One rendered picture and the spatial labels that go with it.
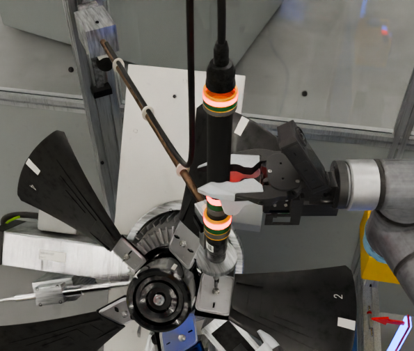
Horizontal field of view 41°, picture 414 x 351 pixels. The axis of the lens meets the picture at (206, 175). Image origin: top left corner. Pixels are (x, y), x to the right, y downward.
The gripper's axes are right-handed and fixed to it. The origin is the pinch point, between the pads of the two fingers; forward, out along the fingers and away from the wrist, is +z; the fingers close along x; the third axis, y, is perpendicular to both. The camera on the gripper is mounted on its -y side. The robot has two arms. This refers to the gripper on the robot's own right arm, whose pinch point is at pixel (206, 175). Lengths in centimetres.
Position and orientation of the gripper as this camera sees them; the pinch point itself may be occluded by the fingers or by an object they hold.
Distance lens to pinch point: 79.7
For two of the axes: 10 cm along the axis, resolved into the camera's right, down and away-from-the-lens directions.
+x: -0.1, -7.3, 6.8
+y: 0.0, 6.8, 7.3
